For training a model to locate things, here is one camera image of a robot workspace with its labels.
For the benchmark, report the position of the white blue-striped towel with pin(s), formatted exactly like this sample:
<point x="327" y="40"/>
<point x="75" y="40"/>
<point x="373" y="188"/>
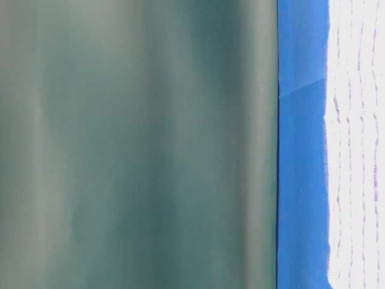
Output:
<point x="354" y="132"/>

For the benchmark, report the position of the blurred grey-green foreground panel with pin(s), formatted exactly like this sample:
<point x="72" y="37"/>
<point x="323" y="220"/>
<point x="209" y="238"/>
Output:
<point x="138" y="144"/>

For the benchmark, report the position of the blue table cloth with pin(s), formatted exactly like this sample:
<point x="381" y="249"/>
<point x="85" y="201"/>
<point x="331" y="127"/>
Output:
<point x="302" y="218"/>

